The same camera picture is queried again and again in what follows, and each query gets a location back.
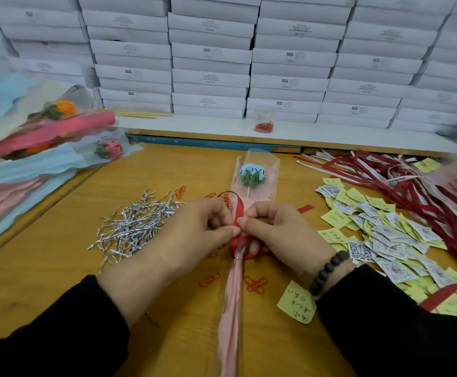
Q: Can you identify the black bead bracelet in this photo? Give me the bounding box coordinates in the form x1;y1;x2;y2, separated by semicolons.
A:
309;249;352;299

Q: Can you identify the person's right hand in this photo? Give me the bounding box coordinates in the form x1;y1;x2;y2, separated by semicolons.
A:
236;202;355;299

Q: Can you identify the pile of silver twist ties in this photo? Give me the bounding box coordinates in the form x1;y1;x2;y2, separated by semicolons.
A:
87;190;184;272

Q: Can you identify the person's left hand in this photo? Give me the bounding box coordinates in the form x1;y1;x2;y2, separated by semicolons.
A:
99;197;242;327

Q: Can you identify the wall of stacked white boxes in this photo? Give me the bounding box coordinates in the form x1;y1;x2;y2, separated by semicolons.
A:
0;0;457;137

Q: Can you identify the wooden sticks bundle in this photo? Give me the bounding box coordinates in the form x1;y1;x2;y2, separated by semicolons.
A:
114;110;175;120

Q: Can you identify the small bag of red clips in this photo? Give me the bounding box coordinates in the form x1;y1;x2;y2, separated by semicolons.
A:
254;112;276;134

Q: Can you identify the person's left forearm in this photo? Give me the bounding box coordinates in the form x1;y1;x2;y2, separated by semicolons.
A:
0;274;132;377

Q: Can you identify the long white board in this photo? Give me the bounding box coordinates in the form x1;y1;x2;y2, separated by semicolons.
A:
117;115;457;158

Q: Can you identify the single red ribbon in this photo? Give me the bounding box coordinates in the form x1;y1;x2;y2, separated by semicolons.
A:
216;191;316;260

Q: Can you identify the pile of flowers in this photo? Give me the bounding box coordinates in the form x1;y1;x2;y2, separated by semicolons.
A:
0;66;145;250

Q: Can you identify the pile of yellow white tags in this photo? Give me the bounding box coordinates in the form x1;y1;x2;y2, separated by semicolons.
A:
277;136;457;325

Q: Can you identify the pile of orange paper clips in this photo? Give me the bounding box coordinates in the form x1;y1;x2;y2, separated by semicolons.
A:
173;184;270;295

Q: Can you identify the pile of red ribbons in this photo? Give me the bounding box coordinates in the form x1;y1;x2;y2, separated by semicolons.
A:
295;150;457;313

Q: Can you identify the blue flower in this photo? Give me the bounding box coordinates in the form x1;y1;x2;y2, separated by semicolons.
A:
215;149;280;377

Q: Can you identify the person's right forearm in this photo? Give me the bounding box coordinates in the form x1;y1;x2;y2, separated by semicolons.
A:
317;265;457;377

